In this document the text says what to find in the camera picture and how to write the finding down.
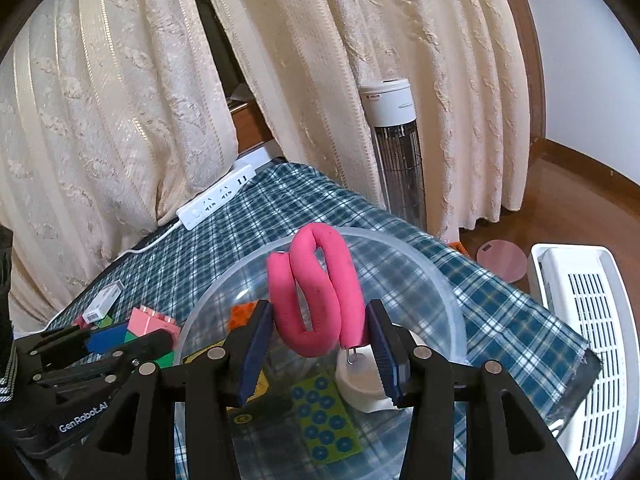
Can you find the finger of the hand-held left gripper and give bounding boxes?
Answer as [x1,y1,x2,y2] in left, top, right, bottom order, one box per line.
[30,331,177,391]
[15,322,133,361]

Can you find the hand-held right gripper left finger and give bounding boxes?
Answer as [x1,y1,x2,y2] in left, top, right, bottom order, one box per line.
[80,300,275,480]

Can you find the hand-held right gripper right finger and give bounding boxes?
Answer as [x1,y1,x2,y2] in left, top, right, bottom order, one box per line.
[367,299,571,480]

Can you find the green block with blue dots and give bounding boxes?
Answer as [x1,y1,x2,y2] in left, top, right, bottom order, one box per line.
[125,330,176,368]
[290,372,362,466]

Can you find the pink toy brick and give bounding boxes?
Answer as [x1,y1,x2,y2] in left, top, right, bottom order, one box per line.
[127,305,181,351]

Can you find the white plastic jar lid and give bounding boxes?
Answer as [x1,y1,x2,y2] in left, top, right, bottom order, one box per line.
[335,342,426,413]

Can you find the white cardboard medicine box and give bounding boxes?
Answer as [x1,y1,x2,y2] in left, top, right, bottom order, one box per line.
[81,282,124,324]

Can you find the orange toy block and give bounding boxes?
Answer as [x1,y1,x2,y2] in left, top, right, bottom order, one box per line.
[229,301,261,333]

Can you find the green box with yellow label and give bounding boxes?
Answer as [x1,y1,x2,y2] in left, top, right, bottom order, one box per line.
[181,342,296,428]

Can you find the clear plastic bowl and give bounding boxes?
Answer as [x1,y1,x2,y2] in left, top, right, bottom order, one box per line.
[172,226,471,480]

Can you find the pink foam hair curler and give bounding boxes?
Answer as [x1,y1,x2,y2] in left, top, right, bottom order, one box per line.
[266,224,362,358]

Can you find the blue plaid tablecloth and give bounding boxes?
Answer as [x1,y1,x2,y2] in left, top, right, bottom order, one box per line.
[45,160,601,480]

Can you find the pink round scale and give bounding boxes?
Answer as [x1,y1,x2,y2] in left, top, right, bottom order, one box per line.
[476,240,528,283]

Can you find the white power strip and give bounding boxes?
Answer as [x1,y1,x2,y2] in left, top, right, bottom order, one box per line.
[176,162,257,231]

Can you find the white tower heater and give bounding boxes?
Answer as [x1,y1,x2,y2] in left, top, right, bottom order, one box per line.
[359,78,427,231]

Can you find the wide cream patterned curtain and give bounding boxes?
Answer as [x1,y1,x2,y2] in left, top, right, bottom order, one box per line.
[0,0,240,333]

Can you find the white slatted appliance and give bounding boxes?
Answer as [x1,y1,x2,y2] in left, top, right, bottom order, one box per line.
[529,243,628,480]

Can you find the white power strip cable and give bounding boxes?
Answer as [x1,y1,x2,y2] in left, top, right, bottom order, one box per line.
[112,220,183,261]

